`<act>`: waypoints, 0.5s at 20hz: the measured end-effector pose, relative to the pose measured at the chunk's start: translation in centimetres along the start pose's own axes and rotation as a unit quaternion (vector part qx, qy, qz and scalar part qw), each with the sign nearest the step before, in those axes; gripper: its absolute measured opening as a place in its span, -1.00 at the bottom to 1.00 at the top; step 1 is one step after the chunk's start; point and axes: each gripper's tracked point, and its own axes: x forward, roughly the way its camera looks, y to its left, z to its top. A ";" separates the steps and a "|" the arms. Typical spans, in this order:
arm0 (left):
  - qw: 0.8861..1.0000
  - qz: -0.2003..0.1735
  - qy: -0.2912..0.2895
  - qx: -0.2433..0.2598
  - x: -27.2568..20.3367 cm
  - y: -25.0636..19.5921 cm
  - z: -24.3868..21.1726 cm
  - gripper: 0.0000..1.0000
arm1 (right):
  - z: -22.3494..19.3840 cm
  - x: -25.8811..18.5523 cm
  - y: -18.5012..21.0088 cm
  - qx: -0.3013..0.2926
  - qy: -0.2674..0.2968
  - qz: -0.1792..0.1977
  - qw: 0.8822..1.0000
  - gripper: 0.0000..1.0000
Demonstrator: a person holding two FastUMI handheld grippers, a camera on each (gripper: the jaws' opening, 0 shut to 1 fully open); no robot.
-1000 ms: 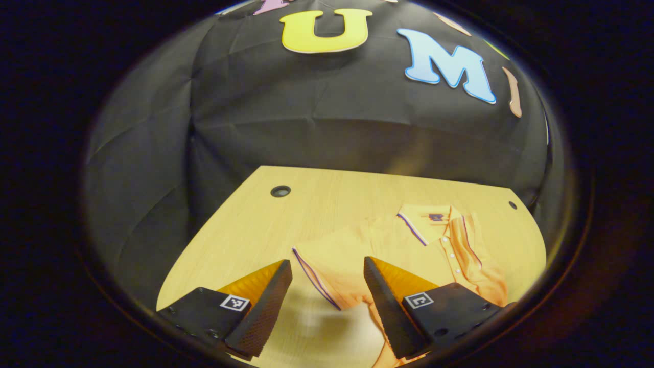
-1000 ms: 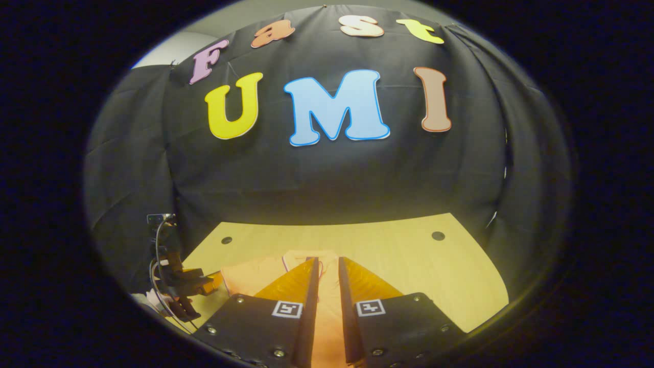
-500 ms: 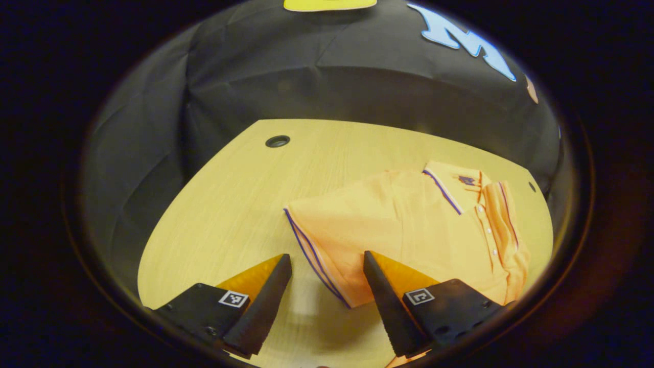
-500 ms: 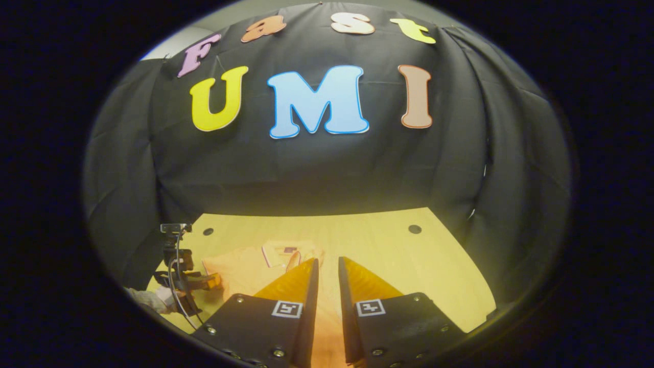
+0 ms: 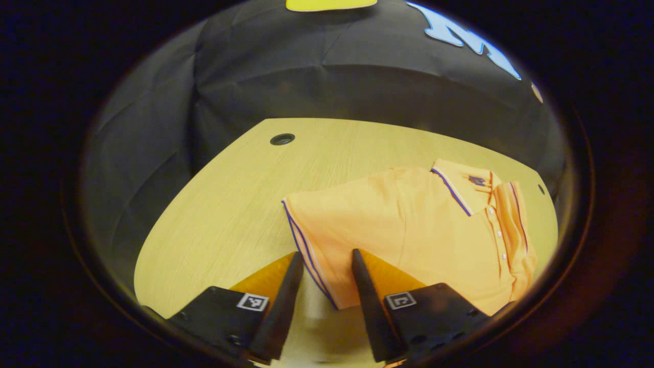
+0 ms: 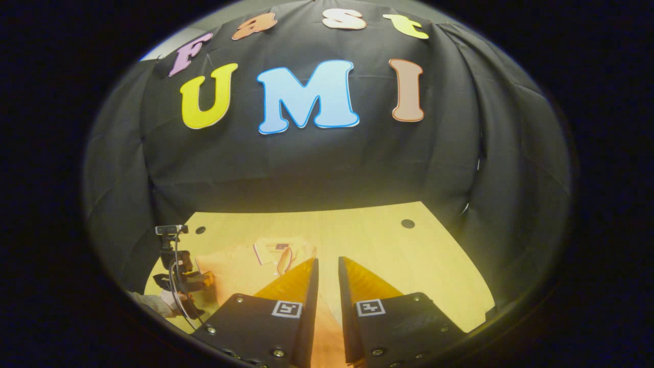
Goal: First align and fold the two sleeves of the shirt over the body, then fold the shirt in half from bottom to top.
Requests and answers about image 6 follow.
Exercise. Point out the orange polo T-shirt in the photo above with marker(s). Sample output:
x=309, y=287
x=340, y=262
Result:
x=235, y=276

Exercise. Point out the black backdrop cloth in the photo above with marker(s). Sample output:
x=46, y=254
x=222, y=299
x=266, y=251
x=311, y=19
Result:
x=306, y=168

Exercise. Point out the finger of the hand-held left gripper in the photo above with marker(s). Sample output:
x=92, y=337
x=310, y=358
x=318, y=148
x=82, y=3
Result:
x=202, y=281

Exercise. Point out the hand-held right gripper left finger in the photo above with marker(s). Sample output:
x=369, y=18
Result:
x=310, y=317

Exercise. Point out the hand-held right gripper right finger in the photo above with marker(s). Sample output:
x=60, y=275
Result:
x=347, y=322

